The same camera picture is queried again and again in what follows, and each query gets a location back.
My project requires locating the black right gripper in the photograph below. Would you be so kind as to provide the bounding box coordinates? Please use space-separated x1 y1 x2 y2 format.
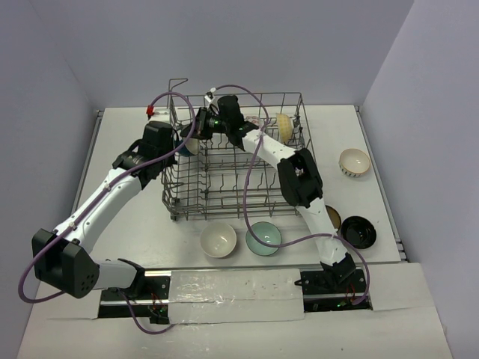
181 108 231 141

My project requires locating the dark teal white bowl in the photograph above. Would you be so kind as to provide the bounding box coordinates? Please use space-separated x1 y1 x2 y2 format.
175 138 199 157

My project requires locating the blue inside red patterned bowl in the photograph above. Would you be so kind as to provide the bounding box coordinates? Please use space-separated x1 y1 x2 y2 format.
245 116 263 127

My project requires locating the yellow dotted bowl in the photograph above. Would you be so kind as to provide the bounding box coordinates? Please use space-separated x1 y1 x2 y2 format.
276 113 293 144

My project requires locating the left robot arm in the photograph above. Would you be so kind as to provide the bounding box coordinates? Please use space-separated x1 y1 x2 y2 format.
32 121 176 298

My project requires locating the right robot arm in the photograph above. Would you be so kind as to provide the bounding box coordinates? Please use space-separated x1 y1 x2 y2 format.
180 95 356 292

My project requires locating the white ceramic bowl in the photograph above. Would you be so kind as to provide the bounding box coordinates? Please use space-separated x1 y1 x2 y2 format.
200 222 237 259

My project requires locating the light green ceramic bowl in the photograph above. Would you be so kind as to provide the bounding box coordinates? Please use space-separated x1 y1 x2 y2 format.
245 221 282 257

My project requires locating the brown rimmed cream bowl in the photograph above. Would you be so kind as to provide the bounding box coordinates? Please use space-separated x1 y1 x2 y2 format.
326 205 342 233

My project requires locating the white bowl orange rim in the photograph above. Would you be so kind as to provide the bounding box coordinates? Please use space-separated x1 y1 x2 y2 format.
338 148 371 178

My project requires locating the black ceramic bowl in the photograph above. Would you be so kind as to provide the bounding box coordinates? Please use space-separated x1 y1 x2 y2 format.
340 216 377 250

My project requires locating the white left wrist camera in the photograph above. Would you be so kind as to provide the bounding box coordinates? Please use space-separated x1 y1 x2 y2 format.
146 105 170 122

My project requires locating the grey wire dish rack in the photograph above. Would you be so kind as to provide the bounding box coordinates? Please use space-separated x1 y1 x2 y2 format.
162 87 314 221

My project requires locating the aluminium mounting rail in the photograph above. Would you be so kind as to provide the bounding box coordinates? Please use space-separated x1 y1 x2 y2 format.
144 263 323 280

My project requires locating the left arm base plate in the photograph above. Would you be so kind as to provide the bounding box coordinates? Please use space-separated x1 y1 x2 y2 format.
97 271 171 325

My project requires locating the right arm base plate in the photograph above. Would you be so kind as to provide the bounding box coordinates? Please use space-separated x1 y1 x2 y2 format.
294 269 372 313

